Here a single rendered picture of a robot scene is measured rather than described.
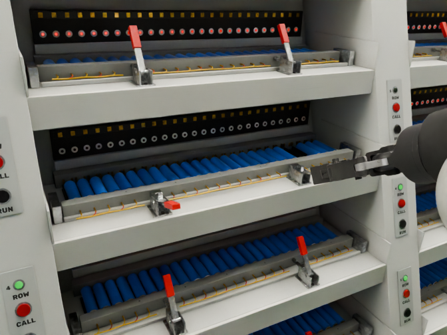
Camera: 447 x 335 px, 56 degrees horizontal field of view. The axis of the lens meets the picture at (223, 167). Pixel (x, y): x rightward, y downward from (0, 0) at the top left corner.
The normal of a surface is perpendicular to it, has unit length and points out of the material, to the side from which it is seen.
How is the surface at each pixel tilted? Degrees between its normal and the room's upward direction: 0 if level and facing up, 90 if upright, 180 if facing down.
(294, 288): 17
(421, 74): 108
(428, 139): 72
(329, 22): 90
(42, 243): 90
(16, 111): 90
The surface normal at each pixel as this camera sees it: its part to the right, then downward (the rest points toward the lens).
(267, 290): 0.03, -0.92
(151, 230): 0.46, 0.37
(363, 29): -0.89, 0.16
